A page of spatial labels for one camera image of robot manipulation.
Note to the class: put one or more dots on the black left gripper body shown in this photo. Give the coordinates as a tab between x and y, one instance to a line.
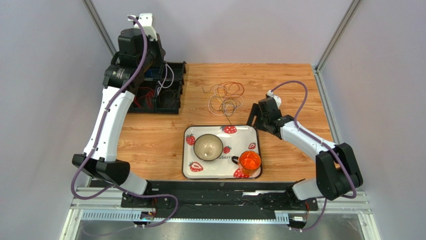
154	57

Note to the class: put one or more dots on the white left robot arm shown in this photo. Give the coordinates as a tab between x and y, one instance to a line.
139	50

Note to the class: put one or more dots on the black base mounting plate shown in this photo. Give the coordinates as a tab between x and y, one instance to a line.
221	200

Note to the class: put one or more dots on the aluminium frame rail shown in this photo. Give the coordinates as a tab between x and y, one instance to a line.
342	218

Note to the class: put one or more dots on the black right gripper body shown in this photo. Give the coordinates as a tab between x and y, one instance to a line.
263	114

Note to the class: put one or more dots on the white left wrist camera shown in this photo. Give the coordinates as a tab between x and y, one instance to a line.
146	21

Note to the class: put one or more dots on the beige ceramic bowl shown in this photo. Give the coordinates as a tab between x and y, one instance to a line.
208	147

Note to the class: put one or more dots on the orange translucent mug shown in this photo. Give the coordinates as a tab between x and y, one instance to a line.
248	164

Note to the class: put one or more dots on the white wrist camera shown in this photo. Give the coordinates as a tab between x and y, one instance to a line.
146	21
277	99

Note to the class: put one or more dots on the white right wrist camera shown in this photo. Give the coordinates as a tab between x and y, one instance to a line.
277	99

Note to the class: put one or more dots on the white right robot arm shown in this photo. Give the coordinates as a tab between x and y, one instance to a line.
336	167

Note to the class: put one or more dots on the strawberry print white tray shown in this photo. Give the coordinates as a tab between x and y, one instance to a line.
236	140

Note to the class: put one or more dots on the black compartment storage bin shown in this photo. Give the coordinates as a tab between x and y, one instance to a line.
161	90

